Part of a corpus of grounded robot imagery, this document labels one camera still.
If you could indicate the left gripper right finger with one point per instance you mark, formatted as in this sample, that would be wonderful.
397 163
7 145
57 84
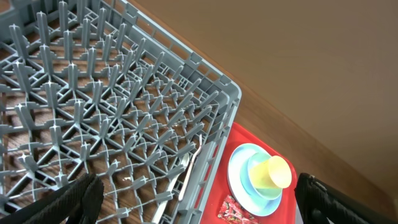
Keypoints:
320 203

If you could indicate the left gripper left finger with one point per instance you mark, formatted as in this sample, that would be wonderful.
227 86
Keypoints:
78 202

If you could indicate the red snack wrapper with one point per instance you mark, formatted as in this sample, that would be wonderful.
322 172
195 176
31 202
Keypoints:
232 212

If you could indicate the white fork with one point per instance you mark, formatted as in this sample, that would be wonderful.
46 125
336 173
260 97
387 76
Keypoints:
189 171

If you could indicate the grey dishwasher rack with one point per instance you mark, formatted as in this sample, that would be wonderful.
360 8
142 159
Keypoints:
97 87

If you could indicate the yellow plastic cup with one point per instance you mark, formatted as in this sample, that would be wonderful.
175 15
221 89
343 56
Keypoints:
269 172

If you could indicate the light blue plate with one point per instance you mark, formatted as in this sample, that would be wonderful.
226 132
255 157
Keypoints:
253 204

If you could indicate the small green bowl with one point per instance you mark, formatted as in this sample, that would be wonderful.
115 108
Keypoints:
248 186

